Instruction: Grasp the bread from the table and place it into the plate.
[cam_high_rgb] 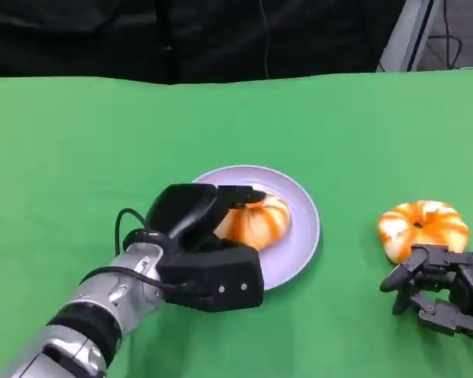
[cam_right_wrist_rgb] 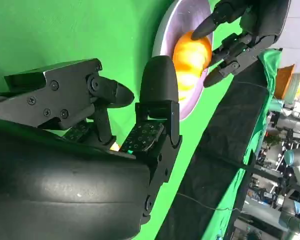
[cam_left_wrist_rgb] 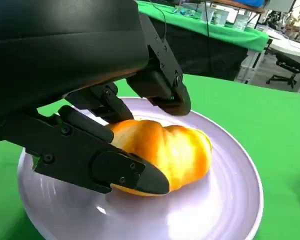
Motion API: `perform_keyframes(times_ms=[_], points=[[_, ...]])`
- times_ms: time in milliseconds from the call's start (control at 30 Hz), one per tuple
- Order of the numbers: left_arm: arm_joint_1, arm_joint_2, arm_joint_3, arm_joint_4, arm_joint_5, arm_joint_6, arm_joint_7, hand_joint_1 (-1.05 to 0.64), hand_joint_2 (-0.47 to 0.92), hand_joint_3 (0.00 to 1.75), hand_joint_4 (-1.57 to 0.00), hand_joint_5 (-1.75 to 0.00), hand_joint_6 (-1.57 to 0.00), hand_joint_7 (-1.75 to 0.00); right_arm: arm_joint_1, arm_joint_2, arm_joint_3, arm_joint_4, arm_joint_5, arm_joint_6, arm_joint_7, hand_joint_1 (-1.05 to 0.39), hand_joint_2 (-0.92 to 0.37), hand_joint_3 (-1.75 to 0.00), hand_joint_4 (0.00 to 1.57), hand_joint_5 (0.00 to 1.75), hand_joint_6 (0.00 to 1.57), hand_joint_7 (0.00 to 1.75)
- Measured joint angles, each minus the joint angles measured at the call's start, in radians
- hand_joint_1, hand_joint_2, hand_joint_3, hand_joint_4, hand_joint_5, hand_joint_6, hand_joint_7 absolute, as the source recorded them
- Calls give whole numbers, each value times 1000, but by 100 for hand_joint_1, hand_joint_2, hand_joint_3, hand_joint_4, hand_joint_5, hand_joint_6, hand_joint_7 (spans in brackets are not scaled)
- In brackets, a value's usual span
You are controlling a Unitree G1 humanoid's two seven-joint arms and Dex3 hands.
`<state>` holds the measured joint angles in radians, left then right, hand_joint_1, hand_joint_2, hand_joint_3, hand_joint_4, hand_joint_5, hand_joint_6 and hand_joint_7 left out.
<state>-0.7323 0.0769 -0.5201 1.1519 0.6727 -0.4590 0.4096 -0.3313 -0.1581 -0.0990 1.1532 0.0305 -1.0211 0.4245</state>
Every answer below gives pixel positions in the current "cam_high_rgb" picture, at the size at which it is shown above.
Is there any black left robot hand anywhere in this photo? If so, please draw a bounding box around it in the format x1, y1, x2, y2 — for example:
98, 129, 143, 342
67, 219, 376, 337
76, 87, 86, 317
143, 183, 267, 257

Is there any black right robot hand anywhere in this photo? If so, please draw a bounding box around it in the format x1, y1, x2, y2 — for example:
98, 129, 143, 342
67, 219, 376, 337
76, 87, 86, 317
379, 243, 473, 343

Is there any orange and white bread roll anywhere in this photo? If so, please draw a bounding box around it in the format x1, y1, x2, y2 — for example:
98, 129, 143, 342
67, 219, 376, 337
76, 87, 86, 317
212, 193, 292, 251
377, 200, 470, 265

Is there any green table cloth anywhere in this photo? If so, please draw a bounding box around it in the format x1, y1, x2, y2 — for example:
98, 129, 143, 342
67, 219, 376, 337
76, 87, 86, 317
0, 69, 473, 378

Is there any lilac plate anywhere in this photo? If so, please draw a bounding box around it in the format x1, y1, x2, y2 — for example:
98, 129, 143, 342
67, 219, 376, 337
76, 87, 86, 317
192, 165, 321, 291

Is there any black backdrop cloth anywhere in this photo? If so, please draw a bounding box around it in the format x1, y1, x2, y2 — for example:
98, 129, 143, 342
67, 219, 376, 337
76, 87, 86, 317
0, 0, 403, 86

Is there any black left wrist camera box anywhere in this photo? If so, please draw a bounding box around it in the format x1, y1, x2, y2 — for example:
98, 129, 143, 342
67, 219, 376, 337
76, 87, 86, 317
156, 239, 265, 313

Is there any black camera cable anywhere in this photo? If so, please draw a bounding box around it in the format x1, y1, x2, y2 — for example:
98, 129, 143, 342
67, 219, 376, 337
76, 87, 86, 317
78, 266, 200, 295

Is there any black looped floor cable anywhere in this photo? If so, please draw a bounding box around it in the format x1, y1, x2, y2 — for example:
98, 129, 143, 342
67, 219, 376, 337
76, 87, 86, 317
423, 0, 462, 72

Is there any grey metal frame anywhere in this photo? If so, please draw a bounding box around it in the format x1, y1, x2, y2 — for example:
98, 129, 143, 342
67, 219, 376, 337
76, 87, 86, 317
376, 0, 445, 74

